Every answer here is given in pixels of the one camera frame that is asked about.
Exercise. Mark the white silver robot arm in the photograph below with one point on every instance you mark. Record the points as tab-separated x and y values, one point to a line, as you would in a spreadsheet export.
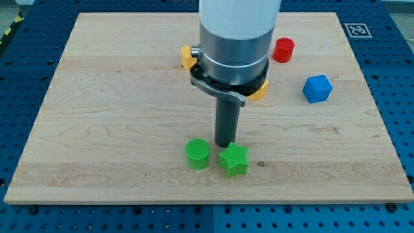
232	55

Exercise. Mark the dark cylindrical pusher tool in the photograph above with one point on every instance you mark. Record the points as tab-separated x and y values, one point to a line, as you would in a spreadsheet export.
226	119

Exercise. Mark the green star block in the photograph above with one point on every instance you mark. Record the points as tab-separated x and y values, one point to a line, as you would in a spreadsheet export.
234	160

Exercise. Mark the yellow heart block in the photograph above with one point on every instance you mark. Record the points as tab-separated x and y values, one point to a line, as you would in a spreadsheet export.
188	61

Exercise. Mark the red cylinder block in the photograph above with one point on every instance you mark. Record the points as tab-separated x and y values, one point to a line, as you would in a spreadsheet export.
283	50

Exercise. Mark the light wooden board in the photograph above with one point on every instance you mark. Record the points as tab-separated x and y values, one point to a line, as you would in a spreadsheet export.
120	110

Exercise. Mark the yellow block behind arm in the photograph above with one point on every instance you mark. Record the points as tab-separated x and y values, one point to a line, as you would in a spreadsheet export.
261	93

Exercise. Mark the blue hexagon block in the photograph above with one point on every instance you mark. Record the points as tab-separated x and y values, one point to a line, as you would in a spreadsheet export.
317	89

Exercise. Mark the white fiducial marker tag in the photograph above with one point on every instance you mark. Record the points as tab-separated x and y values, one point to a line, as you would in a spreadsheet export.
357	30

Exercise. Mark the green cylinder block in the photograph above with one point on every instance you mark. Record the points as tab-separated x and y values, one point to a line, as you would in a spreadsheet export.
197	154

